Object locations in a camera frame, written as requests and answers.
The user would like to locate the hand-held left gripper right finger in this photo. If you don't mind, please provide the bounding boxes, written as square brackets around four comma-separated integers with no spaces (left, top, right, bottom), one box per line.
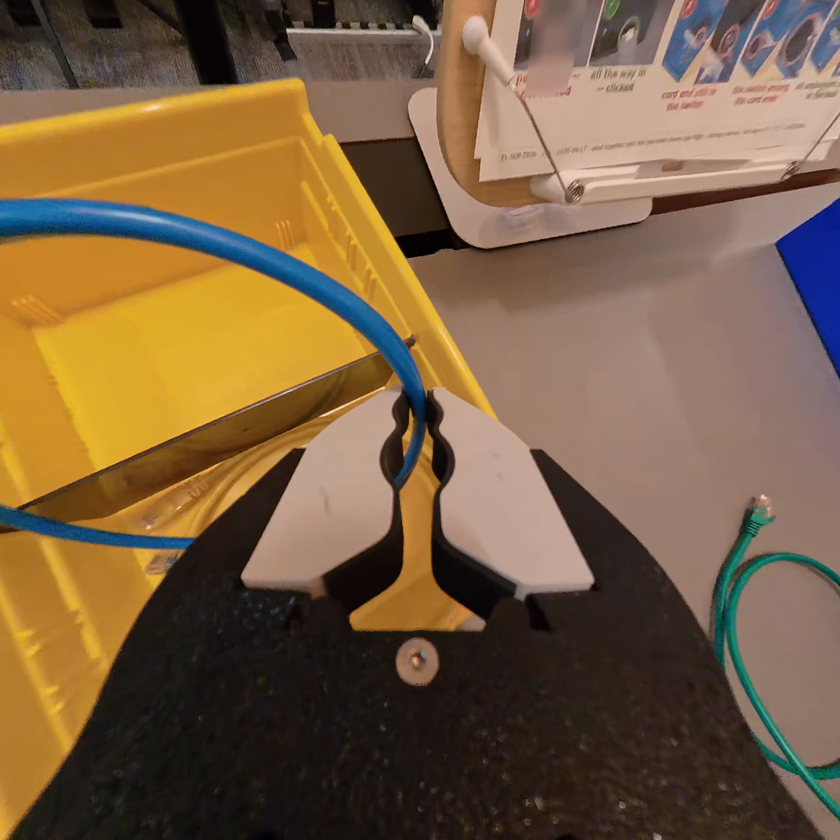
[427,387,596,619]

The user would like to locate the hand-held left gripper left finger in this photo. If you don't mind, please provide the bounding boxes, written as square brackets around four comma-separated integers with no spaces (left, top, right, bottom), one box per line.
[241,387,404,608]

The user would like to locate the yellow plastic bin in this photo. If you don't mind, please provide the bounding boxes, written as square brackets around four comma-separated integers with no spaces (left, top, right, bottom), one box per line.
[0,77,497,840]

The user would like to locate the green ethernet cable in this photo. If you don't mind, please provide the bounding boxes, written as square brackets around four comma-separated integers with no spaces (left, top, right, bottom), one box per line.
[713,495,840,807]

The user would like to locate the blue ethernet cable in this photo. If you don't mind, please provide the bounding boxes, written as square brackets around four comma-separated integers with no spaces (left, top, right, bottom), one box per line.
[0,199,429,576]

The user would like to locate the dark bin divider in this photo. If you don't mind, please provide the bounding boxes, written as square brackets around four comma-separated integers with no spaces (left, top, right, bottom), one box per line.
[13,351,396,527]

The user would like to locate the wooden document stand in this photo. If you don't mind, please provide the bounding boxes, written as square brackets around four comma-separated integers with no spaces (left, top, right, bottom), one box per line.
[407,0,840,249]

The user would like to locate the blue plastic bin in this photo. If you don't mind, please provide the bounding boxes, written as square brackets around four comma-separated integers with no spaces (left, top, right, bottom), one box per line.
[775,199,840,380]

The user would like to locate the printed instruction sheet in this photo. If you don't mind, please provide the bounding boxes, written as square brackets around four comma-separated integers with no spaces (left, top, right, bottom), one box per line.
[474,0,840,184]

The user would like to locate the white cable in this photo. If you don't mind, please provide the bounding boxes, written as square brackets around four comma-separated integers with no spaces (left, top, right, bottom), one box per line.
[411,16,438,74]

